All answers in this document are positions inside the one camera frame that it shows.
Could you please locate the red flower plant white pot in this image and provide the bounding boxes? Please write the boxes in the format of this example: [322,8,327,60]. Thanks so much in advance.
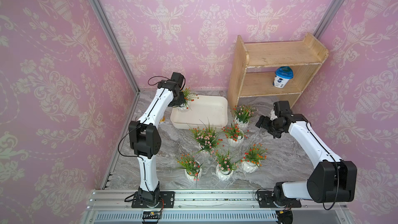
[222,123,247,148]

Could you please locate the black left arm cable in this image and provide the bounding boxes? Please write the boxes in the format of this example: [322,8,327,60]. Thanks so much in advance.
[117,75,172,203]

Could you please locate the orange flower plant front right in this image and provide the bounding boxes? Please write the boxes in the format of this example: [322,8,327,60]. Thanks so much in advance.
[240,144,268,173]

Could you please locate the blue lid white tub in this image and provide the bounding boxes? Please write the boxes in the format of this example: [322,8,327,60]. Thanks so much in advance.
[273,66,294,88]

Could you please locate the tall pink flower plant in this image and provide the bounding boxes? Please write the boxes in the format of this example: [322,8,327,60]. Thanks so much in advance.
[189,123,223,156]

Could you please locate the wooden two-tier shelf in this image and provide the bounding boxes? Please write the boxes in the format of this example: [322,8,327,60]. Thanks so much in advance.
[227,33,329,108]

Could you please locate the cream plastic storage box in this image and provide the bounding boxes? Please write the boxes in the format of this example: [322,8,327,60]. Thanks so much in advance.
[171,95,229,130]

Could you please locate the orange flower plant white pot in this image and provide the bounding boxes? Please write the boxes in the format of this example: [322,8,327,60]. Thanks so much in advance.
[178,88,199,113]

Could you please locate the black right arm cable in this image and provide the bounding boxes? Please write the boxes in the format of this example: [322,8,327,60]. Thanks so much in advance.
[306,122,343,211]

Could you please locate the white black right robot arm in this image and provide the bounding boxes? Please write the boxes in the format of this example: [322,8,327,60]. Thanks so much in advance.
[256,114,357,206]

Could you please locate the pink flower plant front centre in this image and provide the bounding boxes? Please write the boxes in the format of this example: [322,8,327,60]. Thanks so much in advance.
[212,150,238,181]

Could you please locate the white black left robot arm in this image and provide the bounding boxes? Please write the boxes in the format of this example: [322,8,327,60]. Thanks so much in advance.
[128,79,184,207]

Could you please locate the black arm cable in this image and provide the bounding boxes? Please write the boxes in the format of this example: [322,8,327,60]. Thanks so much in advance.
[117,75,172,203]
[306,122,343,211]

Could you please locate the pink flower plant back right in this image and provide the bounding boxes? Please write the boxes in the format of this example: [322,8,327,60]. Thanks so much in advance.
[232,105,257,131]

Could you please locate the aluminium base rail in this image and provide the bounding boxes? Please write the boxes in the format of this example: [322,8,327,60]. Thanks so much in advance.
[81,189,354,224]

